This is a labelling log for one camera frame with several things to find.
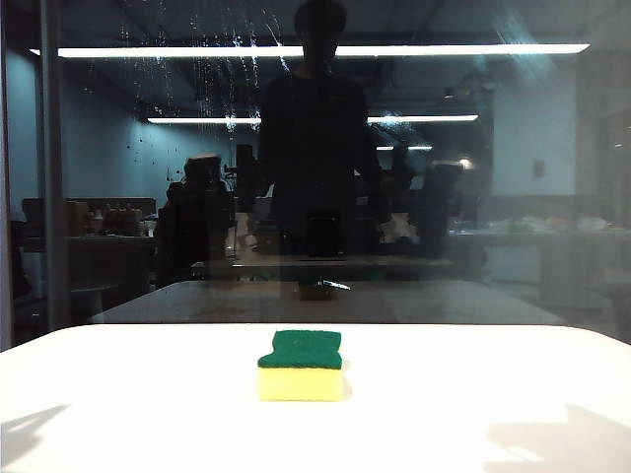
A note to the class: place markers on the yellow sponge green scouring pad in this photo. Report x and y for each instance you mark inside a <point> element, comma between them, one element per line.
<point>299,382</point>

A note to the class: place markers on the large glass window pane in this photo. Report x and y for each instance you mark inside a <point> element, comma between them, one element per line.
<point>537,162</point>

